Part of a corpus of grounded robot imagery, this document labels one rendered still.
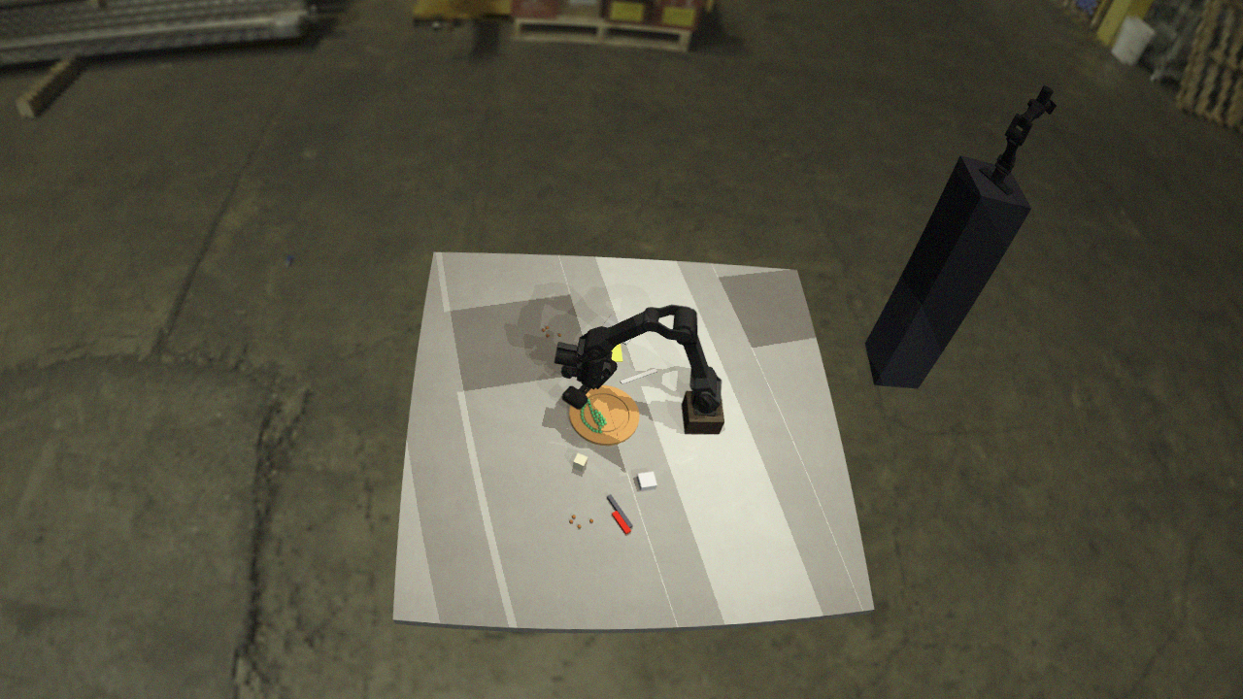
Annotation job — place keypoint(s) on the tan round board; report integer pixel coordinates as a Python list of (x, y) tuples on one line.
[(619, 410)]

